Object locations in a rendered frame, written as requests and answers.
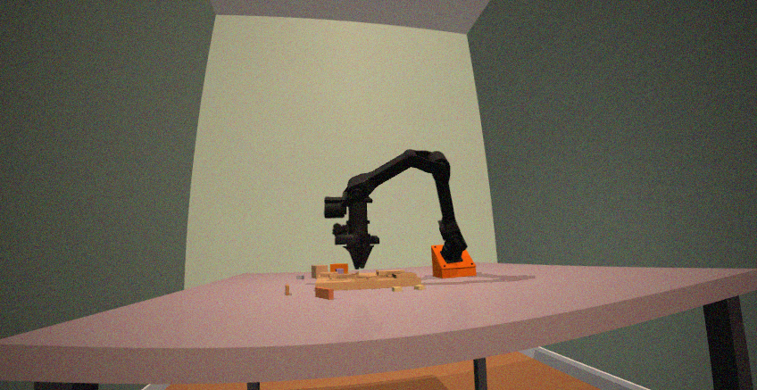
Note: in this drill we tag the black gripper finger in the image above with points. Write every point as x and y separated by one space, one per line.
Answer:
355 252
365 255

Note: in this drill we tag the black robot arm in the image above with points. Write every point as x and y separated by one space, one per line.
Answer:
356 195

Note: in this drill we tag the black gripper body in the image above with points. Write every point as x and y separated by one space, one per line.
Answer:
358 233

